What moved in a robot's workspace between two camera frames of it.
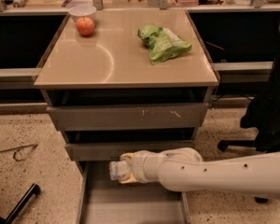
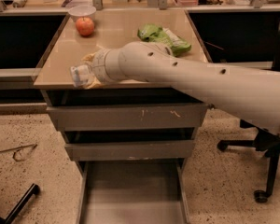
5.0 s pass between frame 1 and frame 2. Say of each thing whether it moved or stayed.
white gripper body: moved
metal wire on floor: stayed
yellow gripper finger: moved
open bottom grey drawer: stayed
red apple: stayed
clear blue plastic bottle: moved
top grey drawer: stayed
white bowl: stayed
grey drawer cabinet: stayed
